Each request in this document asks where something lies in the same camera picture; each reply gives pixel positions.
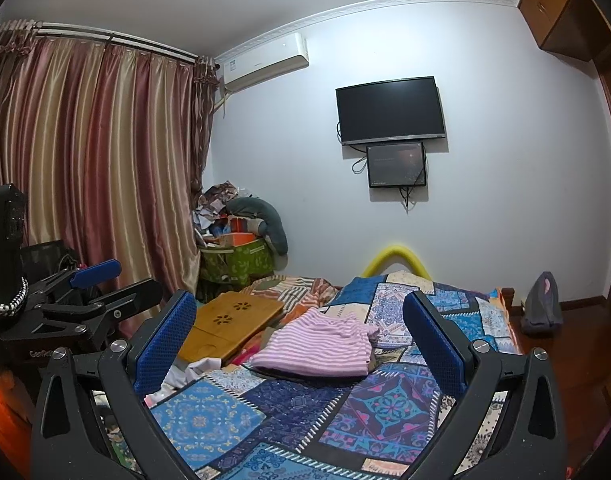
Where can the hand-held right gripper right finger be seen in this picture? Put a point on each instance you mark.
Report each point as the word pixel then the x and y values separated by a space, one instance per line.
pixel 435 340

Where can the pink striped pants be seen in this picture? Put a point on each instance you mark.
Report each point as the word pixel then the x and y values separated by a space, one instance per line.
pixel 310 345

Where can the black mesh chair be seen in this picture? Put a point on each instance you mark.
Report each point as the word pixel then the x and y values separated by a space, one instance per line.
pixel 50 255

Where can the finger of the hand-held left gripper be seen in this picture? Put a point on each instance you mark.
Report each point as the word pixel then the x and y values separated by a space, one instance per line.
pixel 97 272
pixel 130 297

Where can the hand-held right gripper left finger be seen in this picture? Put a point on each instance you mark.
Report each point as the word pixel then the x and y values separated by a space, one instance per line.
pixel 165 340

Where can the small black wall monitor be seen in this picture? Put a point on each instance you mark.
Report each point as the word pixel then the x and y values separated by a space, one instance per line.
pixel 395 165

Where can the curtain rod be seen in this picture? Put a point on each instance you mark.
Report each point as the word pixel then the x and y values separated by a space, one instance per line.
pixel 135 45

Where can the grey bag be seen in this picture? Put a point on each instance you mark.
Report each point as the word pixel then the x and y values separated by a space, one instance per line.
pixel 540 310

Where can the striped brown curtain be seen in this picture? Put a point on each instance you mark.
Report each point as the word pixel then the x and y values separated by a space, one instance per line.
pixel 110 160

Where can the white air conditioner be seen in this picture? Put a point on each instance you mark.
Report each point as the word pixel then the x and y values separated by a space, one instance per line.
pixel 265 62

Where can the white cloth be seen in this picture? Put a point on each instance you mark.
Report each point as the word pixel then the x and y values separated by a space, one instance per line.
pixel 200 367

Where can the blue patchwork bed quilt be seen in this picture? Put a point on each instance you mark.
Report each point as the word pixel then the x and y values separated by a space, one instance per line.
pixel 385 410

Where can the yellow foam tube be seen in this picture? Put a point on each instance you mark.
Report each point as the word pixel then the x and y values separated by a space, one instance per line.
pixel 393 250

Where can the black wall television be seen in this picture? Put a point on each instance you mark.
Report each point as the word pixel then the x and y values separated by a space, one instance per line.
pixel 390 110

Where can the green storage box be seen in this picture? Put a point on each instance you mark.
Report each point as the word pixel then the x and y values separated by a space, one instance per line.
pixel 245 262

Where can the wooden lap desk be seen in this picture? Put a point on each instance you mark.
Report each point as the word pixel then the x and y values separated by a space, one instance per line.
pixel 225 320

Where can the wooden overhead cabinet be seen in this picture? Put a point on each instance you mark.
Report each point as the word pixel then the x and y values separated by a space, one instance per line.
pixel 550 5

